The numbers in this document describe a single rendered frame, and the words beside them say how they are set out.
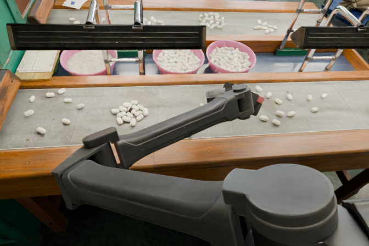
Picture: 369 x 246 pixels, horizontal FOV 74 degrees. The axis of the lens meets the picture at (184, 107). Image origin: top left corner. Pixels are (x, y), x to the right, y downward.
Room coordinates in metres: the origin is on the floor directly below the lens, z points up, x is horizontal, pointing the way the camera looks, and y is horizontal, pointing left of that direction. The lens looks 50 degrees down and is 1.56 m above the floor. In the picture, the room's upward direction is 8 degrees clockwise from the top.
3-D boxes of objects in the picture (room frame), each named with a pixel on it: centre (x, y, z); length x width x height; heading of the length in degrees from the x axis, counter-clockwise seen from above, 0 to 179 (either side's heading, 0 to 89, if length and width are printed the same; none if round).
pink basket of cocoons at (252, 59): (1.08, -0.21, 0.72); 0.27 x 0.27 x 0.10
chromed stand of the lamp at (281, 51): (1.37, -0.58, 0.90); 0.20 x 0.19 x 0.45; 103
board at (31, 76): (0.87, 0.71, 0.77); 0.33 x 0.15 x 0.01; 13
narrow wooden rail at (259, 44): (1.22, -0.06, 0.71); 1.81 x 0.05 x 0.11; 103
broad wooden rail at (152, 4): (1.59, 0.03, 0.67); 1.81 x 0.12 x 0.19; 103
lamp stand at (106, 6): (1.16, 0.37, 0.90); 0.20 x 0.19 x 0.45; 103
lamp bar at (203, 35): (0.69, 0.27, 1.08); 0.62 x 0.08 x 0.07; 103
